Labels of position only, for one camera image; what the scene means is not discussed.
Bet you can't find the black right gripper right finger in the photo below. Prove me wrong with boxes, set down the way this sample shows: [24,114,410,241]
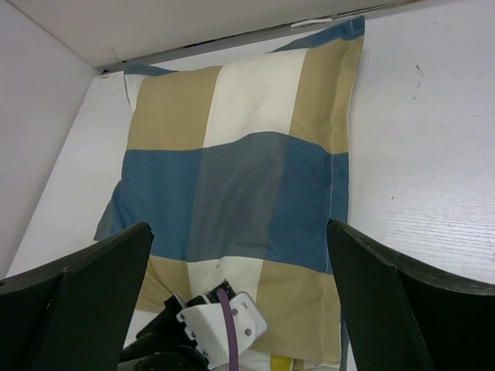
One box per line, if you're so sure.
[327,220,494,370]

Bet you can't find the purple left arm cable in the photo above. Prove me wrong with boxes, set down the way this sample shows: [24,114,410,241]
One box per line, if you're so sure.
[216,288,241,371]

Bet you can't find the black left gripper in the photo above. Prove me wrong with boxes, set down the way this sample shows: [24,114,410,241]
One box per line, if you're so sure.
[118,295,209,370]

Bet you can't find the plaid beige blue pillowcase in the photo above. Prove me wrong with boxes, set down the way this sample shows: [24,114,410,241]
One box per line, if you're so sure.
[95,17,365,370]

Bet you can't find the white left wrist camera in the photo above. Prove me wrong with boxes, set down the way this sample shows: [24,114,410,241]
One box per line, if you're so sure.
[177,280,268,370]

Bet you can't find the white pillow yellow edge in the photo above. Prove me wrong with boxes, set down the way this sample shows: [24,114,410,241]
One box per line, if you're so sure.
[123,308,349,371]

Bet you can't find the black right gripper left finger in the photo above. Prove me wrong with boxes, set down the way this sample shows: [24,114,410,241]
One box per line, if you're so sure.
[1,223,153,370]

